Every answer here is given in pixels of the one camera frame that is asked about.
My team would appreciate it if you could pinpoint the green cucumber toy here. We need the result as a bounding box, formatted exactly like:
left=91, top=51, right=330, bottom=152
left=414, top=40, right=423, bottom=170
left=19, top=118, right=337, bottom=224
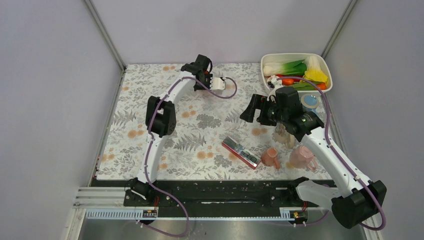
left=291, top=82, right=319, bottom=91

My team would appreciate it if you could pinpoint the white rectangular vegetable bin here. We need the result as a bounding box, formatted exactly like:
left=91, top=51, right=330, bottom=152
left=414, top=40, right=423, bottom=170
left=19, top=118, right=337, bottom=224
left=260, top=53, right=333, bottom=94

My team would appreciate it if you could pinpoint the white enoki mushroom toy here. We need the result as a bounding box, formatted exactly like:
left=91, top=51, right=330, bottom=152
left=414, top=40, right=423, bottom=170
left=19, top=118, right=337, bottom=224
left=303, top=55, right=321, bottom=72

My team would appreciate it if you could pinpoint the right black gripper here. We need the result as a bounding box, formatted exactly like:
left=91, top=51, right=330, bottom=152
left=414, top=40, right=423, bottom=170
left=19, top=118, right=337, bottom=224
left=239, top=93, right=288, bottom=126

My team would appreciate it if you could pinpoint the cream patterned mug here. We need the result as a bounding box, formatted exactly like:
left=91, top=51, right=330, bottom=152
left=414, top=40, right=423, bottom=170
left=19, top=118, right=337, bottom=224
left=273, top=123, right=295, bottom=149

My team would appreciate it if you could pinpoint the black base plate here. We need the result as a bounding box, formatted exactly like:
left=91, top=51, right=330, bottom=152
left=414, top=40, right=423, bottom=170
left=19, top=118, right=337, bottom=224
left=123, top=179, right=320, bottom=219

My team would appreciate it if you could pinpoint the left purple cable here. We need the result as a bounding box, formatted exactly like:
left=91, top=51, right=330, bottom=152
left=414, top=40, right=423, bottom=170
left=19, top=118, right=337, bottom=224
left=135, top=76, right=239, bottom=238

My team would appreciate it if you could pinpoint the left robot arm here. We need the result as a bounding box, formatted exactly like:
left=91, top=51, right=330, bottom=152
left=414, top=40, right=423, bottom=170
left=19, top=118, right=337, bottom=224
left=127, top=54, right=213, bottom=206

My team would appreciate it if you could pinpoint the blue ceramic cup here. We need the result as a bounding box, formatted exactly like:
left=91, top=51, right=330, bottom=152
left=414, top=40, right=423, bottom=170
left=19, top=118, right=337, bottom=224
left=300, top=94, right=320, bottom=114

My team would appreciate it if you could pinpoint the translucent pink pitcher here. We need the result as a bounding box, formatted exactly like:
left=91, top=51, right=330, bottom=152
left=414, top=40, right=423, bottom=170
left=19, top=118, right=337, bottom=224
left=289, top=145, right=318, bottom=172

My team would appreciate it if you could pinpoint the floral tablecloth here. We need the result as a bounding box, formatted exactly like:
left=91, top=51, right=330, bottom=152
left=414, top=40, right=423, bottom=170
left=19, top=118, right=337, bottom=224
left=96, top=63, right=330, bottom=181

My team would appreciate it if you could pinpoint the salmon pink mug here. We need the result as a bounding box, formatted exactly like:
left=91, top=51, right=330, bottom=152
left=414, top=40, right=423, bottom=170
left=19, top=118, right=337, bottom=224
left=260, top=147, right=281, bottom=170

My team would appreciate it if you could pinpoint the red chili toy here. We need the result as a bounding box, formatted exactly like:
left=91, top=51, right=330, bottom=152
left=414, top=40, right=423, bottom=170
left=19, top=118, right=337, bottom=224
left=276, top=74, right=300, bottom=86

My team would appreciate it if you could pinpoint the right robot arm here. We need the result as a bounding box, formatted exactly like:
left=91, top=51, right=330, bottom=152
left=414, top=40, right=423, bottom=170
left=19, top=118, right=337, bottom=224
left=240, top=87, right=387, bottom=231

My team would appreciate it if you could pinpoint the orange carrot toy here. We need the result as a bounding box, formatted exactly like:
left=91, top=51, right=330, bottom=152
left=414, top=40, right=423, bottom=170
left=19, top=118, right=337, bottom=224
left=315, top=82, right=327, bottom=91

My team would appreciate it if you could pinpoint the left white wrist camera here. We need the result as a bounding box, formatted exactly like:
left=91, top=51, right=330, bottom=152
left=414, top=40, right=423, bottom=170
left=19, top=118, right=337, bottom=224
left=210, top=77, right=226, bottom=91

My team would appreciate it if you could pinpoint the red silver rectangular box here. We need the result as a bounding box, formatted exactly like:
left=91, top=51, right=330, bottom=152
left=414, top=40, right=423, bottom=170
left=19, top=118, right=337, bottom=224
left=221, top=136, right=261, bottom=170

